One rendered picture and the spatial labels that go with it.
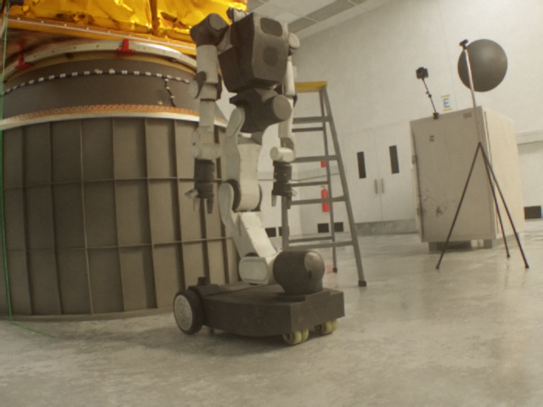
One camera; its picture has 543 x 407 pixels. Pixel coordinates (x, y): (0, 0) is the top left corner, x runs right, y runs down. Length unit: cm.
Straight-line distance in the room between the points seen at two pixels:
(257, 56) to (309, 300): 102
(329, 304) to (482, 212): 335
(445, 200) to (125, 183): 355
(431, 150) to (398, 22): 580
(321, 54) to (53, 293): 1007
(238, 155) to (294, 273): 59
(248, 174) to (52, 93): 144
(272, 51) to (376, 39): 891
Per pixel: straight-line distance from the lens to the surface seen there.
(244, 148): 200
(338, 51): 1144
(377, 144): 1031
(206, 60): 192
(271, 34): 199
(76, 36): 307
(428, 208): 520
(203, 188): 187
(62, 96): 286
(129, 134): 267
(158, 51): 316
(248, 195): 200
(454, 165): 506
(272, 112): 184
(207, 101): 188
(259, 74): 193
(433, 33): 1009
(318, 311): 176
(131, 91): 285
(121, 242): 260
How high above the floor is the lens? 47
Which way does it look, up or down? 3 degrees up
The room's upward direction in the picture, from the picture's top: 4 degrees counter-clockwise
